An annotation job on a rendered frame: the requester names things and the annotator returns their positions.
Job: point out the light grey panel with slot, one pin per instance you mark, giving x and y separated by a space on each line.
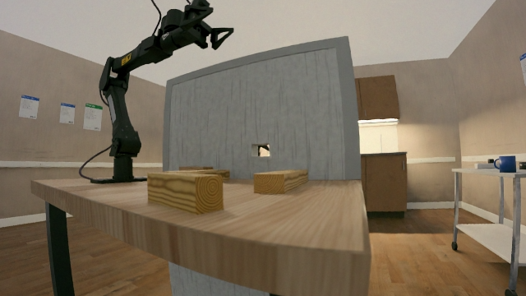
302 97

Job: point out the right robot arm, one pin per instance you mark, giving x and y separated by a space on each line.
127 142

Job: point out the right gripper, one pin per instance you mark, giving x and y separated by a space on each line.
195 30

